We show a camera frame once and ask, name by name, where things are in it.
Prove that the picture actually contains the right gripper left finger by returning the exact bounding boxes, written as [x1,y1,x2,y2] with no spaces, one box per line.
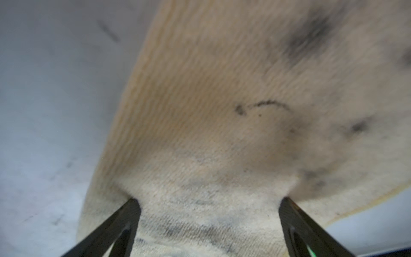
[63,199,141,257]

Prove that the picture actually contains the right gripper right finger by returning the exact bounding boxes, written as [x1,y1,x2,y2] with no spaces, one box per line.
[279,197,353,257]

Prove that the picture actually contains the yellow cloth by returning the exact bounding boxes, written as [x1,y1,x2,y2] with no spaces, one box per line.
[77,1,411,257]

